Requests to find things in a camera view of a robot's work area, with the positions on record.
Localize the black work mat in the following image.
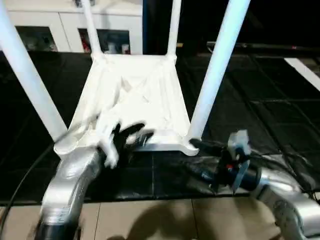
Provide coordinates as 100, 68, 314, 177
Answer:
0, 47, 320, 207

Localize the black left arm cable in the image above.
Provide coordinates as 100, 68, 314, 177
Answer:
0, 144, 57, 236

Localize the glossy black long bar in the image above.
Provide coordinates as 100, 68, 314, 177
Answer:
207, 42, 320, 55

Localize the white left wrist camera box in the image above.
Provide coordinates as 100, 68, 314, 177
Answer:
89, 112, 122, 170

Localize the white plastic table leg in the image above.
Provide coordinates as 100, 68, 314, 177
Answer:
0, 0, 69, 145
80, 0, 105, 62
166, 0, 183, 59
186, 0, 252, 142

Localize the white cabinet with glass doors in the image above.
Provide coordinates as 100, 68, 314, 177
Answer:
0, 0, 146, 55

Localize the crumpled silver black object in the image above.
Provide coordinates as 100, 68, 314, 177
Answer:
74, 0, 96, 8

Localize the white plastic table top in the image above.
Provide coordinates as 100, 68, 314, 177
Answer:
53, 52, 201, 158

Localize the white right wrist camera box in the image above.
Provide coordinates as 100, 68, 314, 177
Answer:
227, 129, 252, 157

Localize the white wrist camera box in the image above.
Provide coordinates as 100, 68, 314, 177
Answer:
89, 112, 122, 170
227, 129, 252, 157

